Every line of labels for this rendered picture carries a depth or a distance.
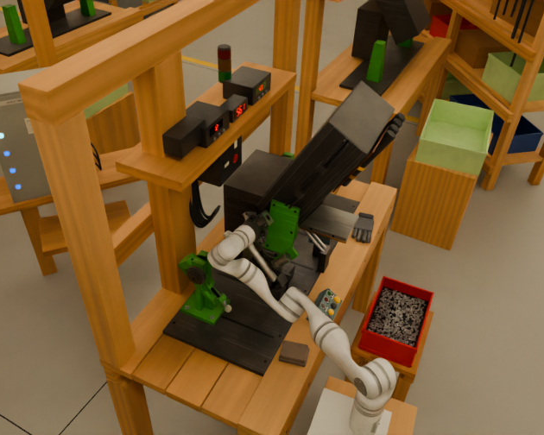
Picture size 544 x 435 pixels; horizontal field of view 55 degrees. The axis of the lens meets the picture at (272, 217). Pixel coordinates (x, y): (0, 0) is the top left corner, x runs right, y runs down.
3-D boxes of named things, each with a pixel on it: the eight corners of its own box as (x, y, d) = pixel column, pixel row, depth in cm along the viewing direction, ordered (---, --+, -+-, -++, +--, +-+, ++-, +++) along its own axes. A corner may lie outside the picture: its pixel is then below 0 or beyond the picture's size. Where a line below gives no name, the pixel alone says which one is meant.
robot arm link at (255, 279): (231, 277, 179) (247, 258, 179) (287, 318, 188) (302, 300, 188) (237, 286, 170) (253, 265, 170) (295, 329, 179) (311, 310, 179)
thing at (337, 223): (357, 221, 216) (358, 215, 214) (345, 244, 205) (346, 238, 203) (273, 194, 228) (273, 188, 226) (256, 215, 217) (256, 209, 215)
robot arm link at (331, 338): (315, 351, 167) (338, 339, 171) (370, 409, 147) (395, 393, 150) (313, 330, 163) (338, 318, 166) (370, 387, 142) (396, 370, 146)
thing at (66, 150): (289, 160, 288) (302, -26, 226) (120, 369, 183) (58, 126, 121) (275, 156, 291) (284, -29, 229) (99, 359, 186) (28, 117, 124)
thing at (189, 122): (206, 137, 175) (205, 119, 170) (182, 159, 164) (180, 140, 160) (188, 132, 177) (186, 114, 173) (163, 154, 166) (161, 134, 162)
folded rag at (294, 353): (309, 349, 190) (310, 344, 188) (305, 368, 184) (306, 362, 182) (283, 343, 192) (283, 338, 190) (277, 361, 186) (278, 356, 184)
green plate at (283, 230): (297, 249, 209) (306, 201, 200) (290, 257, 202) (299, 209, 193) (271, 240, 213) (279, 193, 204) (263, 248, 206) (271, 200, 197)
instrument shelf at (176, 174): (296, 81, 224) (297, 72, 222) (182, 193, 161) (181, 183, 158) (244, 69, 232) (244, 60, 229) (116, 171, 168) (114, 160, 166)
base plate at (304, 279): (359, 204, 260) (360, 201, 259) (263, 377, 183) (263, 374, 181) (282, 181, 273) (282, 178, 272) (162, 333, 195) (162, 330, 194)
